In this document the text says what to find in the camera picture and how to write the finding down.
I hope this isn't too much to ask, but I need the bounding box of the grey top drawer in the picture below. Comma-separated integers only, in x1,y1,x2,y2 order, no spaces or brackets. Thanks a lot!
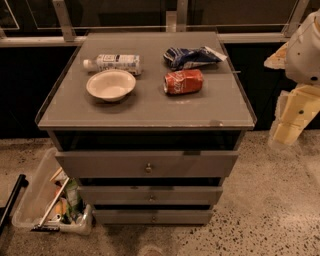
56,151,238,178

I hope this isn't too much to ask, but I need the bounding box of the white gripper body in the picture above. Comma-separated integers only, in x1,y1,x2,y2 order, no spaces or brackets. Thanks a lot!
268,84,320,149

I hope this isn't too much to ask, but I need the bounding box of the clear plastic bin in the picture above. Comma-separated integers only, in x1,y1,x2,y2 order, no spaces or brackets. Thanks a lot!
12,148,92,235

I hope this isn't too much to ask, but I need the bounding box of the grey drawer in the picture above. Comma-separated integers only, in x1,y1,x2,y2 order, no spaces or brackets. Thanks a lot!
56,151,238,178
92,210,213,225
78,186,222,205

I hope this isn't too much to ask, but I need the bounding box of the metal window railing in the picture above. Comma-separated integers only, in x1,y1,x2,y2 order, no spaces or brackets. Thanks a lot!
0,0,320,47

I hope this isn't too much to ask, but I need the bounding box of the white bowl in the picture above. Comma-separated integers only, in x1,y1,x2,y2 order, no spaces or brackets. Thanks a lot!
86,69,136,102

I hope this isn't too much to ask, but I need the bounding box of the white plastic bottle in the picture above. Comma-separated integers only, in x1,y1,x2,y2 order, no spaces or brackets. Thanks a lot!
83,54,142,76

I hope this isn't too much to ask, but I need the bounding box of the red soda can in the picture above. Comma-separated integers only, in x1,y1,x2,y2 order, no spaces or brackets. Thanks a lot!
163,69,203,95

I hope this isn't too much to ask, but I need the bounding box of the black bar on floor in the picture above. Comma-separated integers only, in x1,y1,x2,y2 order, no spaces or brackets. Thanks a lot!
0,174,29,235

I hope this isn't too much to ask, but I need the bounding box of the grey middle drawer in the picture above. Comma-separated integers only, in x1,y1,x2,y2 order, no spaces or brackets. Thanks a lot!
78,186,222,205

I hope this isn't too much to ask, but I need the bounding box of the grey bottom drawer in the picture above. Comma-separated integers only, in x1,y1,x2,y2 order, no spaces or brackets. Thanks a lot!
92,210,213,225

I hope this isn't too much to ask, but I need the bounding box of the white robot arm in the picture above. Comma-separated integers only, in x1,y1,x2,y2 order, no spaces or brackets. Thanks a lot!
264,10,320,149

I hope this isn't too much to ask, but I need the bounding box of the black squeegee tool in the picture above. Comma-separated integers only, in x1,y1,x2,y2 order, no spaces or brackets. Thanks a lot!
31,178,69,232

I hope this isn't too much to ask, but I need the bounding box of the blue chip bag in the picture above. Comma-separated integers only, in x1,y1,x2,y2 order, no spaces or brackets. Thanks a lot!
163,46,227,71

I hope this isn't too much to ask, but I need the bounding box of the grey drawer cabinet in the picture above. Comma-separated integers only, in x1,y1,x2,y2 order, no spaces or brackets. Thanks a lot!
36,32,256,212

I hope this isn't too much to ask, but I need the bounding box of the green snack packet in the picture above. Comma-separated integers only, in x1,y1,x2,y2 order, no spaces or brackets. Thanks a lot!
65,179,83,213

